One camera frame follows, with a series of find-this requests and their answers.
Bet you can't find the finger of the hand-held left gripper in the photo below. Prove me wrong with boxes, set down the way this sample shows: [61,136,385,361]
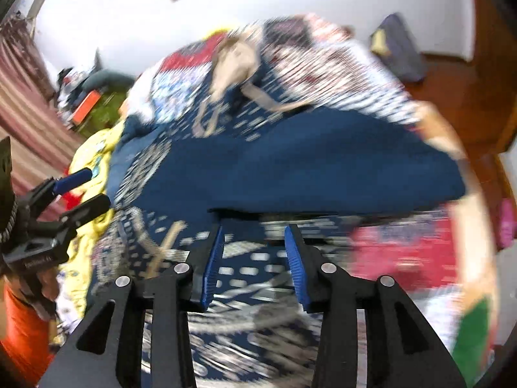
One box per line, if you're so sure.
[57,193,112,232]
[38,168,93,208]

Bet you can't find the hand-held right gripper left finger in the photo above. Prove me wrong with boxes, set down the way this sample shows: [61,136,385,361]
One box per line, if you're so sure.
[38,223,226,388]

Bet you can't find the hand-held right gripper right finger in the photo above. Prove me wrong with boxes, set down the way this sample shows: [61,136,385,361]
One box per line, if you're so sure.
[284,223,471,388]

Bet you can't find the navy patterned garment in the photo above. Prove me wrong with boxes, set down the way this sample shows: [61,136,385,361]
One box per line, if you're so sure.
[91,69,469,388]

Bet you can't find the person's left forearm orange sleeve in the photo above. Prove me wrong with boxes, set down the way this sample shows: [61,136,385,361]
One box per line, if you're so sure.
[0,281,55,386]

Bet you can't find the person's left hand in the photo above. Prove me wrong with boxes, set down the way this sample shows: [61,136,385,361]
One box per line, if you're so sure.
[20,267,62,306]

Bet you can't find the yellow cloth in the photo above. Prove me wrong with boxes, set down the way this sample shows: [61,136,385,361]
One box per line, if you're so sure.
[57,123,127,324]

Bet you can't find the green cloth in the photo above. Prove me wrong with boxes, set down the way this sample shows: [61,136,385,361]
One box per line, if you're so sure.
[81,93,131,138]

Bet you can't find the orange box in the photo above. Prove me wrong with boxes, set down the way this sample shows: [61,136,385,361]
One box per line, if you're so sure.
[70,89,101,127]

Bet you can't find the striped curtain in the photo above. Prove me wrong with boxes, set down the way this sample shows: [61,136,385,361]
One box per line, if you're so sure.
[0,16,83,195]

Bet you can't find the dark grey cushion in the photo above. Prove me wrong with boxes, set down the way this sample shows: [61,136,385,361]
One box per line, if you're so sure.
[81,69,136,94]

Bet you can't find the beige garment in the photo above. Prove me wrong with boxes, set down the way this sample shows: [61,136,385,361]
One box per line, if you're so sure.
[209,34,312,114]

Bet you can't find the patchwork printed blanket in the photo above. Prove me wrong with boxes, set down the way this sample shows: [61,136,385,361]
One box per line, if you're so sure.
[121,12,501,388]

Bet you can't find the pink object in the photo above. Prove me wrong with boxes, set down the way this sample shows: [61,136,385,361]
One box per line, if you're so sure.
[499,198,516,250]

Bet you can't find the grey bag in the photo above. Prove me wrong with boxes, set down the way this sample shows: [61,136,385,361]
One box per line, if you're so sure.
[369,13,429,84]

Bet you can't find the wooden door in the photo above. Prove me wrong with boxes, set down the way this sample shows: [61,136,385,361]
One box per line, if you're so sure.
[470,0,517,146]

